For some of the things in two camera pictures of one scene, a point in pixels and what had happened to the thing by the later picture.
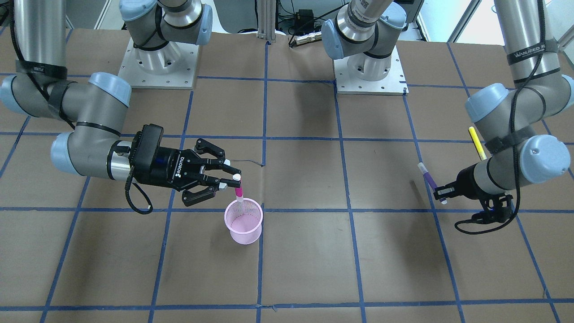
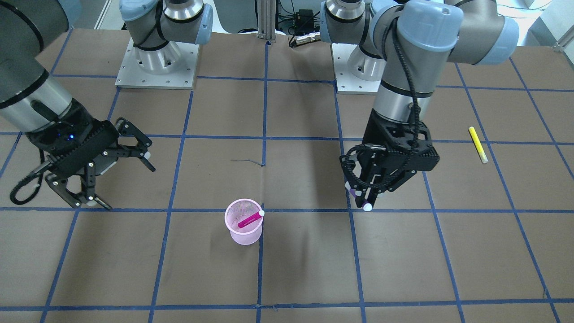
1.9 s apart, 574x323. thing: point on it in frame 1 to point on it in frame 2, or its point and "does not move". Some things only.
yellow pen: (477, 143) does not move
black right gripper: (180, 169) to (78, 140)
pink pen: (239, 194) to (251, 218)
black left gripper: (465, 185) to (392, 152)
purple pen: (427, 175) to (355, 193)
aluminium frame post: (266, 10) does not move
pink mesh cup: (244, 220) does not move
